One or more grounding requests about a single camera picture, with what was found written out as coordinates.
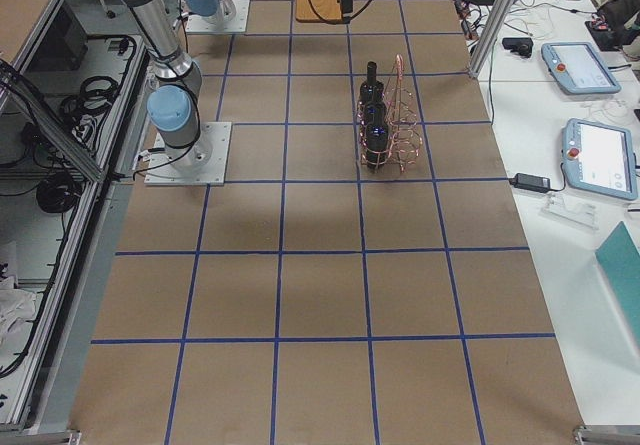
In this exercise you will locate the near teach pendant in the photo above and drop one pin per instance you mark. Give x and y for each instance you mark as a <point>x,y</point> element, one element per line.
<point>599,158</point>

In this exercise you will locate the white crumpled cloth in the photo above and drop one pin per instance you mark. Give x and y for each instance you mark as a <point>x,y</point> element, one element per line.
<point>17,307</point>

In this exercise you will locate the copper wire bottle basket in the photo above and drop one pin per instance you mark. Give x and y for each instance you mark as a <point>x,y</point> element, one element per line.
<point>405,140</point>

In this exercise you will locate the wooden tray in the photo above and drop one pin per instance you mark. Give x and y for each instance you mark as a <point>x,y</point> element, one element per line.
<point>317,11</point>

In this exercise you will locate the black power adapter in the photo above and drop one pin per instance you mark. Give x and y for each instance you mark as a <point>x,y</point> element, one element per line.
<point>529,182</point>

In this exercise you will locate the aluminium frame post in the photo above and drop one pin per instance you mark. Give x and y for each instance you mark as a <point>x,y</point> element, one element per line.
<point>489,35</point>

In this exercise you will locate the teach pendant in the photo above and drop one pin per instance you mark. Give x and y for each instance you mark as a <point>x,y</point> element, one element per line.
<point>599,158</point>
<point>578,68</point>

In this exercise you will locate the black webcam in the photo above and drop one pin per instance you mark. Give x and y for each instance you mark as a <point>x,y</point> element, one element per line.
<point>520,46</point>

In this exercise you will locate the clear acrylic stand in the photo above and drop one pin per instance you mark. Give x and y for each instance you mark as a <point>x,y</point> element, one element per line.
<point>580,213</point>

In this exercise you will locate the far teach pendant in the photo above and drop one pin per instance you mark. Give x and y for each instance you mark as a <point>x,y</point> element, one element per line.
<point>578,68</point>

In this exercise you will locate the dark wine bottle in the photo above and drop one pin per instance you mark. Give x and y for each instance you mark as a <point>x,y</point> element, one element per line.
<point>374,116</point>
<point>371,90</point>
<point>376,142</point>

